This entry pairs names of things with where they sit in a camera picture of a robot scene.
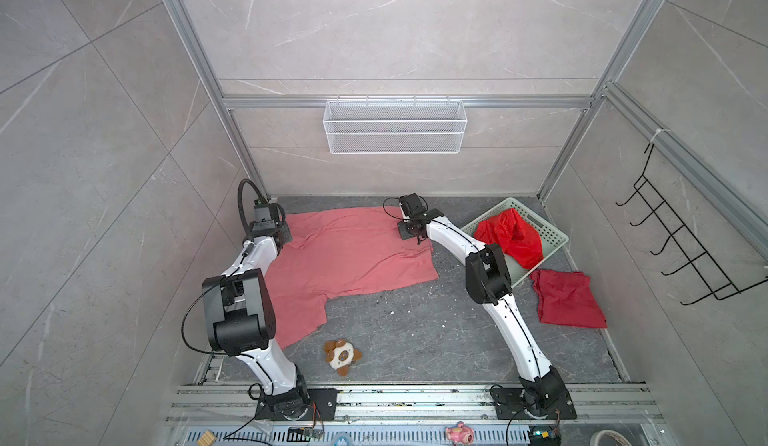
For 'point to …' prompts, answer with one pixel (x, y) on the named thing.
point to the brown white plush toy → (340, 354)
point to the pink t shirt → (339, 251)
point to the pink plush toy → (460, 433)
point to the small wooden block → (206, 439)
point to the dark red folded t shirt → (567, 298)
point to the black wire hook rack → (715, 279)
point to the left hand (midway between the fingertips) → (270, 225)
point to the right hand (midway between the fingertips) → (407, 224)
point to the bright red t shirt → (515, 235)
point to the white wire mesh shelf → (395, 127)
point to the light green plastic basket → (551, 236)
